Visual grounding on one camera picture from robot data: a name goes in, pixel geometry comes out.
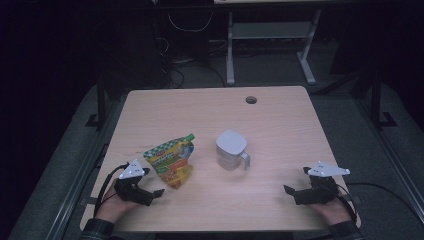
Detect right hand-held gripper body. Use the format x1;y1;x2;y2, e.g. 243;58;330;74
293;161;351;206

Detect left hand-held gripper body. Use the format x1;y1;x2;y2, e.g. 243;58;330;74
114;158;156;206

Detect yellow green spout pouch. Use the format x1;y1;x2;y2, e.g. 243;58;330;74
143;133;196;190

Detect clear container with grey lid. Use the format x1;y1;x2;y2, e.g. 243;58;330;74
215;129;252;172

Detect person's right hand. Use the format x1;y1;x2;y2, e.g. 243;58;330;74
308;190;353;226

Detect person's left hand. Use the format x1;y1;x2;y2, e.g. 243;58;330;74
94;179;141;224

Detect black metal stand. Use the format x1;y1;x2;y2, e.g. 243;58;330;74
368;68;398;130
84;76;111;130

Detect right hand-held gripper black cable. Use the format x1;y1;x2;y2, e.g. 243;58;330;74
334;184;358;222

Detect hand-held gripper black cable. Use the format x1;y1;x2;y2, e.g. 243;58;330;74
334;184;358;222
94;163;129;218

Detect left hand-held gripper black cable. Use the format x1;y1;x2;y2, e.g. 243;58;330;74
94;163;129;218

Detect black floor cable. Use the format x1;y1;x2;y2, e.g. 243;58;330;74
346;181;418;218

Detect bundle of black floor cables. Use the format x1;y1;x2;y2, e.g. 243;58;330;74
162;59;228;89

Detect white metal desk frame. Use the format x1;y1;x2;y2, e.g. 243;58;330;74
225;9;323;86

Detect white hanging cable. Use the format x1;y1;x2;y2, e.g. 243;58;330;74
167;12;214;34

